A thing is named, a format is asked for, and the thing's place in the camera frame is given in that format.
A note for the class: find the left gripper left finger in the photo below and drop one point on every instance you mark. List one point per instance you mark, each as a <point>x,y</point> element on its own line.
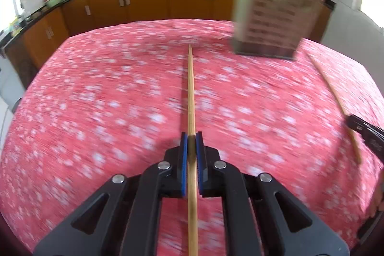
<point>122,216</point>

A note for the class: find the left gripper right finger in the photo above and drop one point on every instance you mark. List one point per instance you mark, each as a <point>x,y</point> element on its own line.
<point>261,216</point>

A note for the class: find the bamboo chopstick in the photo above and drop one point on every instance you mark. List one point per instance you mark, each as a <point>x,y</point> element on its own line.
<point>336,99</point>
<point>192,200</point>

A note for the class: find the person's right hand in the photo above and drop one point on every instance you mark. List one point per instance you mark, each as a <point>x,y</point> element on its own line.
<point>376,202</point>

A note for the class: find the pink floral tablecloth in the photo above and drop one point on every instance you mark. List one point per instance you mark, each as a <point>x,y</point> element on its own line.
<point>113,100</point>

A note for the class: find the perforated metal utensil holder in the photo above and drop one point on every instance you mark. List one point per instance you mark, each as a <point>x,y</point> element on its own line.
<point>272,28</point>

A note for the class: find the yellow detergent bottle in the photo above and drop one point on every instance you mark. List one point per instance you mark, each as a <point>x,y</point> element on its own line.
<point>16,26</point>

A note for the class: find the wooden lower cabinets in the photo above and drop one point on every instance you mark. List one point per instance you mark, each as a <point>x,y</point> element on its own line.
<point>39,39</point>

